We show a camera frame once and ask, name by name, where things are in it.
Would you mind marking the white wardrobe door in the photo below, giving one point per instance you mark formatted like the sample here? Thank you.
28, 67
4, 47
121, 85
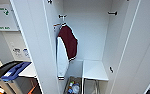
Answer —
34, 43
137, 43

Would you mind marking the maroon and white jacket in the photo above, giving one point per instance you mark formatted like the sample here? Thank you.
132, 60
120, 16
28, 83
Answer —
69, 41

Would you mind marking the white wardrobe carcass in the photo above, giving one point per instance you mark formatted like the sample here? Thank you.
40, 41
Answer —
87, 33

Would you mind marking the white clothes hanger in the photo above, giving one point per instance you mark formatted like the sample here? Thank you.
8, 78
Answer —
62, 24

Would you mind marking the orange striped white label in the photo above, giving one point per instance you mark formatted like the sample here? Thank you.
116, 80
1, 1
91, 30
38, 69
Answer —
57, 25

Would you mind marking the white wardrobe shelf block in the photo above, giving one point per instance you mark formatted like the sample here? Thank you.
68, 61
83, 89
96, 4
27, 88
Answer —
94, 70

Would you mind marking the brown box of toys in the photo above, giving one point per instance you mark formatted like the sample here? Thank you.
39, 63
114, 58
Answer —
70, 80

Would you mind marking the pale blue plastic item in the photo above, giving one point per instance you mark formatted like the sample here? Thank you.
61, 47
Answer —
76, 88

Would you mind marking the small black door latch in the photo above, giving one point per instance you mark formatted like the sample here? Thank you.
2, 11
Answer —
111, 69

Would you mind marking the small black door hinge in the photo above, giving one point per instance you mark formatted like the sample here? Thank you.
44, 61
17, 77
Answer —
50, 1

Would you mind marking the white flat board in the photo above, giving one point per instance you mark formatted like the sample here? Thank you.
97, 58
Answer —
28, 71

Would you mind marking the orange folding stand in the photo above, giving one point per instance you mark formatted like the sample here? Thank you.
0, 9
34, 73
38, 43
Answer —
33, 89

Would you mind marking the black wall hook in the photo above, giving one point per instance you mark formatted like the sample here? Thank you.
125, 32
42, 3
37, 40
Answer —
112, 13
62, 16

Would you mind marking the grey wall box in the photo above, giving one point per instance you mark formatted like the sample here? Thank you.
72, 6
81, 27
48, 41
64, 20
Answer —
4, 18

